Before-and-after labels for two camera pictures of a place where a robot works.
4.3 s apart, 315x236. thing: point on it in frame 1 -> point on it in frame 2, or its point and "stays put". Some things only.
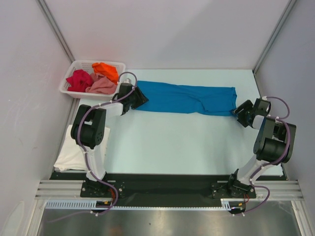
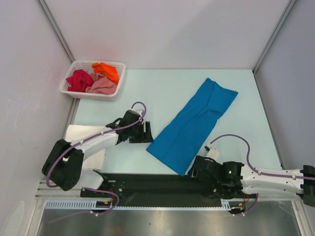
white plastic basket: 86,65 stays put
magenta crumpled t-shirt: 80,79 stays put
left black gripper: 141,98 -> 144,137
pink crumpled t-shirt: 101,84 stays put
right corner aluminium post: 292,3 stays put
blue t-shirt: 167,97 -> 182,137
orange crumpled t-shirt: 109,72 stays put
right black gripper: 247,104 -> 192,172
